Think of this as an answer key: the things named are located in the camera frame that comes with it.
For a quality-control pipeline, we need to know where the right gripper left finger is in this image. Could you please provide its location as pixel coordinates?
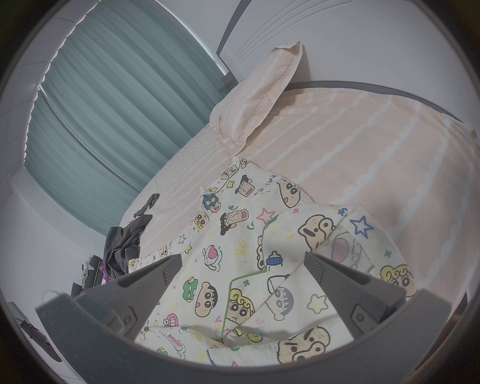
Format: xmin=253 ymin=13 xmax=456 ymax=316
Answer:
xmin=73 ymin=254 xmax=183 ymax=341

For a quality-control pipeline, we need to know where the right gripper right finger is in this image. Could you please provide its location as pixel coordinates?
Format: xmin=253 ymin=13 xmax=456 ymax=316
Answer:
xmin=304 ymin=251 xmax=408 ymax=338

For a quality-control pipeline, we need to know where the white printed pyjama top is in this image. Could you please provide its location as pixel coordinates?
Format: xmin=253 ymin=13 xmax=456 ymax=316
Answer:
xmin=127 ymin=157 xmax=419 ymax=367

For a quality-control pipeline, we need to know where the bed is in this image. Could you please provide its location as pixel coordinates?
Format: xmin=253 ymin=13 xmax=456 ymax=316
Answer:
xmin=119 ymin=0 xmax=480 ymax=338

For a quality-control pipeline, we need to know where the black garment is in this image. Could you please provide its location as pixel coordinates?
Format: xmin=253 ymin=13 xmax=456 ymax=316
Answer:
xmin=103 ymin=214 xmax=154 ymax=280

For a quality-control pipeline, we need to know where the dark grey thin garment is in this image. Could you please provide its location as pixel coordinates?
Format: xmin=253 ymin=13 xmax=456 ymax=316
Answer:
xmin=133 ymin=193 xmax=161 ymax=219

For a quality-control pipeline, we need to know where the blue-green curtain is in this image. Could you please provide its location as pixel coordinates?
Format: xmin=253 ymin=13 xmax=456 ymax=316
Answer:
xmin=39 ymin=0 xmax=235 ymax=188
xmin=23 ymin=90 xmax=141 ymax=235

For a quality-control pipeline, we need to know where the pink striped pillow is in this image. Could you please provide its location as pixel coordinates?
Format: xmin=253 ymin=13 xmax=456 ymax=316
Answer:
xmin=209 ymin=40 xmax=304 ymax=158

